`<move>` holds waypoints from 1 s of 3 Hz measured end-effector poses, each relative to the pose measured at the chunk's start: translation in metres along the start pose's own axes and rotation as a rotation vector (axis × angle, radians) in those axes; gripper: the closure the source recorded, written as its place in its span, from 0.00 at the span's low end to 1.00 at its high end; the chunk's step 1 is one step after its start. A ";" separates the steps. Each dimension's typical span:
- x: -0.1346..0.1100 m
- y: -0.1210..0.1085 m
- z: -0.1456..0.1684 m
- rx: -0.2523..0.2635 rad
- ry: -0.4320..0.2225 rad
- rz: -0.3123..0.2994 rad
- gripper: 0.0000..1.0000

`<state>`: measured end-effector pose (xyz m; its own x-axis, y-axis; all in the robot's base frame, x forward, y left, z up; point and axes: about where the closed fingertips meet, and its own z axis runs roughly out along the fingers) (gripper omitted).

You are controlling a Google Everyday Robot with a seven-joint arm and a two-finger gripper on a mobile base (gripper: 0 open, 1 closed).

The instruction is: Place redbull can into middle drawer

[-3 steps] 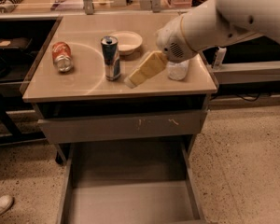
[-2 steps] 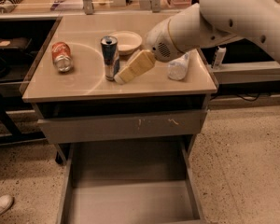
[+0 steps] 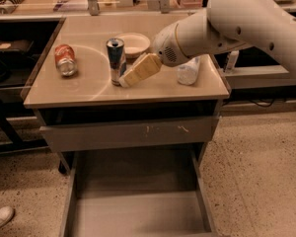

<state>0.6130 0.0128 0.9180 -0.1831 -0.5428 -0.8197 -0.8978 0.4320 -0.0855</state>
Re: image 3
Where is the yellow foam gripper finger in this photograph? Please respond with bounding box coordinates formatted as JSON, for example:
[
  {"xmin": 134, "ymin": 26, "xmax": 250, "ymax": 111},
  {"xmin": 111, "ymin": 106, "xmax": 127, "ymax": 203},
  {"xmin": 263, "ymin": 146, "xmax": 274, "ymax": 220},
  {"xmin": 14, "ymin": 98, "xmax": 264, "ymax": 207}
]
[{"xmin": 118, "ymin": 53, "xmax": 162, "ymax": 88}]

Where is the blue silver redbull can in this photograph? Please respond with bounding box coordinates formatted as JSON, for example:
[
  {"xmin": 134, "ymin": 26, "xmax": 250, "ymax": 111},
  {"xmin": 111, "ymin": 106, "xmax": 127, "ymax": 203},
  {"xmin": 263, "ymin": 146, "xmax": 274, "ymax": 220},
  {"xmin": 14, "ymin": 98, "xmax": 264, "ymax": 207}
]
[{"xmin": 107, "ymin": 38, "xmax": 126, "ymax": 86}]

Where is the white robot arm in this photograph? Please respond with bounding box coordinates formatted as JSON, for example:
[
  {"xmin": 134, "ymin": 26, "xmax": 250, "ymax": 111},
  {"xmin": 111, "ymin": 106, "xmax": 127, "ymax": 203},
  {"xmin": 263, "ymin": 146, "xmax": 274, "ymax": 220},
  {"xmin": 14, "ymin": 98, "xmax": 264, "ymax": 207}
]
[{"xmin": 119, "ymin": 0, "xmax": 296, "ymax": 87}]

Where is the grey drawer cabinet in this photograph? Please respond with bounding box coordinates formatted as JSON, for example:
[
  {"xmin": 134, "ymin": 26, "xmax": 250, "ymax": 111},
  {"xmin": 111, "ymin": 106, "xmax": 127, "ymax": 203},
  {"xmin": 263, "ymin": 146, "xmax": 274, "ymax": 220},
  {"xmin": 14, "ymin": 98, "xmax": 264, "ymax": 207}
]
[{"xmin": 21, "ymin": 13, "xmax": 232, "ymax": 237}]

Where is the red coca cola can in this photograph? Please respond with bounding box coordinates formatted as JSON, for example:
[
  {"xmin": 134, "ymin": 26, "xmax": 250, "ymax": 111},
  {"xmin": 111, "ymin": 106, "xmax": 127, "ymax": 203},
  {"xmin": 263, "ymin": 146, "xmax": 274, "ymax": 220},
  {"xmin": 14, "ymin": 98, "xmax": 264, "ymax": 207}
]
[{"xmin": 54, "ymin": 44, "xmax": 77, "ymax": 77}]

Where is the closed top grey drawer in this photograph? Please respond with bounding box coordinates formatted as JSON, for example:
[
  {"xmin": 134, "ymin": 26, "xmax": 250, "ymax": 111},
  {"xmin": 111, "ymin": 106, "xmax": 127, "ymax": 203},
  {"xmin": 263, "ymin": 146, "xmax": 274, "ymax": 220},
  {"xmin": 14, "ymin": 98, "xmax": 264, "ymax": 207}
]
[{"xmin": 40, "ymin": 117, "xmax": 219, "ymax": 152}]

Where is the open middle grey drawer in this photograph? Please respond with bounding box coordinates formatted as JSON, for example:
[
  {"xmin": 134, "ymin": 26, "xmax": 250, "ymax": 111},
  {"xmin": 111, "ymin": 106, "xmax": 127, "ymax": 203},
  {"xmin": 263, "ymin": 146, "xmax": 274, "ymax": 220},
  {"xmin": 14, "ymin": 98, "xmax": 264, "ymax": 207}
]
[{"xmin": 59, "ymin": 149, "xmax": 219, "ymax": 237}]

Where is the white paper bowl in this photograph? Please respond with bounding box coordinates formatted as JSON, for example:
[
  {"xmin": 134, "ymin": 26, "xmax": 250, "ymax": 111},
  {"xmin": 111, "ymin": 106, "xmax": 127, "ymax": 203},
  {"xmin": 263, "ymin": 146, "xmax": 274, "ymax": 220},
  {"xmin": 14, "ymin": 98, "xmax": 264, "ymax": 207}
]
[{"xmin": 116, "ymin": 33, "xmax": 150, "ymax": 58}]

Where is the clear plastic water bottle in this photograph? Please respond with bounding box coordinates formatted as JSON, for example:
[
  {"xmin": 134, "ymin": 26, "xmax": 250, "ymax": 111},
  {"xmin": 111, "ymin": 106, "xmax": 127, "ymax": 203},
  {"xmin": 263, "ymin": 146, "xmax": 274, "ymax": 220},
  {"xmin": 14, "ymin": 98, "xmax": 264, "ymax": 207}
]
[{"xmin": 177, "ymin": 57, "xmax": 200, "ymax": 85}]

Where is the white sneaker shoe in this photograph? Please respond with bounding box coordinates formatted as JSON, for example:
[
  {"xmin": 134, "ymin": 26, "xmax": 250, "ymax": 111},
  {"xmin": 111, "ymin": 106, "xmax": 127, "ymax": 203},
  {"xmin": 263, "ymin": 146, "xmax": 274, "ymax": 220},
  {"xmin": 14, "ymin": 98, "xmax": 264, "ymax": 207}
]
[{"xmin": 0, "ymin": 206, "xmax": 15, "ymax": 228}]

